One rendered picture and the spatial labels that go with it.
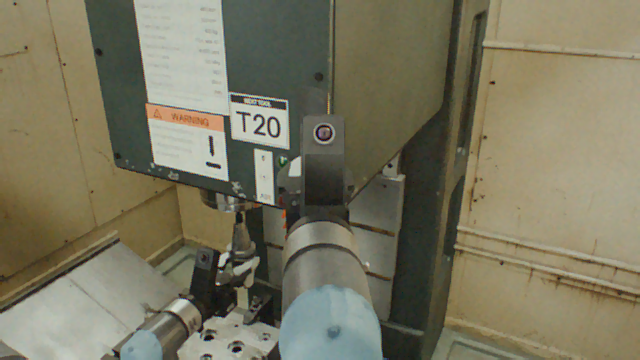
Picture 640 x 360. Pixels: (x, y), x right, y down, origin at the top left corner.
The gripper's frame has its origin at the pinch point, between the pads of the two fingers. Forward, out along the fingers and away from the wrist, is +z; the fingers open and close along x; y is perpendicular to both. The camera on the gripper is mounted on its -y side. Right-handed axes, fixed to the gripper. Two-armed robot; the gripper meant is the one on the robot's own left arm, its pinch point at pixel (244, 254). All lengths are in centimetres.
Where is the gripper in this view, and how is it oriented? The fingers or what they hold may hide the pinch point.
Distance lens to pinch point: 115.7
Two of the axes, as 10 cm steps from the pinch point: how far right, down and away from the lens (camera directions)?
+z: 4.6, -3.9, 8.0
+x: 8.9, 2.0, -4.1
